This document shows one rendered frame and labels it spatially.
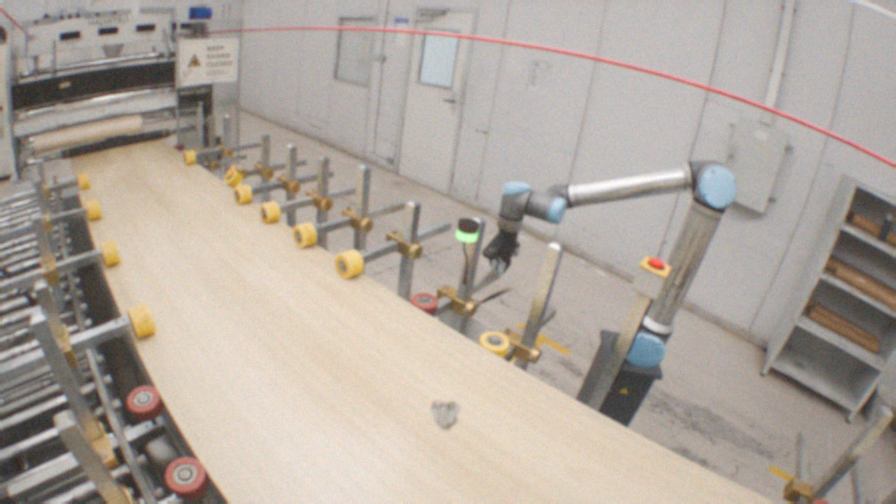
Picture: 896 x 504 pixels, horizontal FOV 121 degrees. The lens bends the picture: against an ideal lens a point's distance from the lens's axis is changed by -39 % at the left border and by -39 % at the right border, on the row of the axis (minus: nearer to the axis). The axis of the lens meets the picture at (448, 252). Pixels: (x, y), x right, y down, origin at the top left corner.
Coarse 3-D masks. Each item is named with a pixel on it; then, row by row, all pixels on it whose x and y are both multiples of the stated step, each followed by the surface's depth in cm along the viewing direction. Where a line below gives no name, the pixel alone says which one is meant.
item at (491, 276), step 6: (492, 270) 155; (480, 276) 149; (486, 276) 150; (492, 276) 151; (498, 276) 155; (474, 282) 145; (480, 282) 146; (486, 282) 148; (474, 288) 143; (480, 288) 147; (438, 300) 132; (444, 300) 132; (450, 300) 133; (438, 306) 129; (444, 306) 131; (450, 306) 134; (438, 312) 129
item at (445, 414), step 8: (440, 400) 88; (432, 408) 86; (440, 408) 86; (448, 408) 86; (456, 408) 87; (440, 416) 83; (448, 416) 85; (456, 416) 85; (440, 424) 83; (448, 424) 82
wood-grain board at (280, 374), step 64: (128, 192) 163; (192, 192) 172; (128, 256) 117; (192, 256) 124; (256, 256) 131; (320, 256) 138; (192, 320) 97; (256, 320) 103; (320, 320) 108; (384, 320) 112; (192, 384) 79; (256, 384) 84; (320, 384) 88; (384, 384) 91; (448, 384) 94; (512, 384) 97; (192, 448) 65; (256, 448) 69; (320, 448) 73; (384, 448) 75; (448, 448) 78; (512, 448) 79; (576, 448) 80; (640, 448) 81
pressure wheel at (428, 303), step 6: (420, 294) 125; (426, 294) 126; (414, 300) 122; (420, 300) 123; (426, 300) 123; (432, 300) 124; (420, 306) 120; (426, 306) 120; (432, 306) 120; (426, 312) 120; (432, 312) 121
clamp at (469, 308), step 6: (438, 288) 136; (450, 288) 137; (438, 294) 137; (444, 294) 135; (450, 294) 134; (456, 294) 135; (456, 300) 132; (468, 300) 132; (456, 306) 133; (462, 306) 131; (468, 306) 131; (474, 306) 132; (456, 312) 134; (462, 312) 132; (468, 312) 130; (474, 312) 133
